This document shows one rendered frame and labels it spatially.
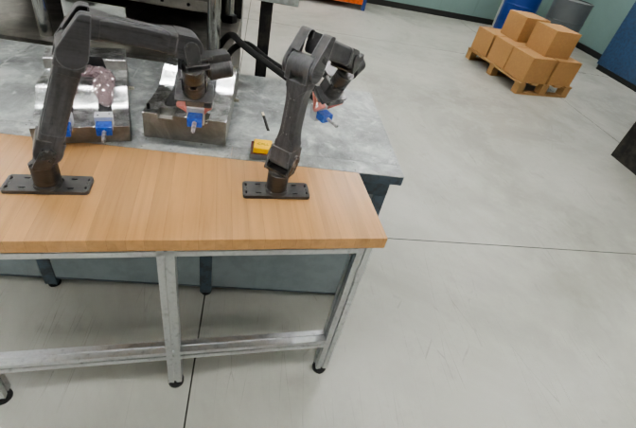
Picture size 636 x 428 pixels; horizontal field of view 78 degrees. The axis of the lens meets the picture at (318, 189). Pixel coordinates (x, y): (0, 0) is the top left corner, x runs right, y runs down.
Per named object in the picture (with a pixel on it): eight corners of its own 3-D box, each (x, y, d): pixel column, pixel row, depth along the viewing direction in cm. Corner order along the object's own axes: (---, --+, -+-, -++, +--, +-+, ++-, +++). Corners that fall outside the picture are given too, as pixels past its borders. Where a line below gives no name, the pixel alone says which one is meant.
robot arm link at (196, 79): (205, 70, 108) (204, 52, 102) (211, 86, 106) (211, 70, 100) (180, 74, 106) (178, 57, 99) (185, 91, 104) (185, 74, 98)
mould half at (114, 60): (131, 141, 125) (127, 110, 118) (33, 144, 115) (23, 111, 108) (128, 75, 160) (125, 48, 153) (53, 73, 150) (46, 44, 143)
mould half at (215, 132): (225, 146, 133) (226, 110, 125) (144, 136, 128) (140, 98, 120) (238, 84, 172) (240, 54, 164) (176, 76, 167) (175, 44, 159)
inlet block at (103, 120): (114, 149, 116) (112, 133, 112) (95, 150, 114) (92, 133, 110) (114, 126, 125) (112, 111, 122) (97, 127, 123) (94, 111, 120)
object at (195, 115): (202, 141, 113) (202, 124, 110) (183, 139, 112) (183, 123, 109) (204, 119, 123) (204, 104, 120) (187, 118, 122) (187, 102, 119)
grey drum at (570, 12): (567, 59, 676) (598, 5, 623) (557, 63, 638) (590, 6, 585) (534, 46, 704) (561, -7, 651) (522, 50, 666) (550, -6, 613)
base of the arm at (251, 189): (243, 162, 114) (244, 176, 109) (310, 165, 119) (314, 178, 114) (241, 183, 119) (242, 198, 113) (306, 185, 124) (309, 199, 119)
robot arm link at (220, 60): (225, 68, 111) (220, 26, 103) (235, 81, 105) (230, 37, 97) (184, 76, 107) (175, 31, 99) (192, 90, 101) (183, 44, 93)
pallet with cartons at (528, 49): (566, 98, 503) (601, 39, 459) (514, 94, 480) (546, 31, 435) (510, 62, 593) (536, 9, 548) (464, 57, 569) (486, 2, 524)
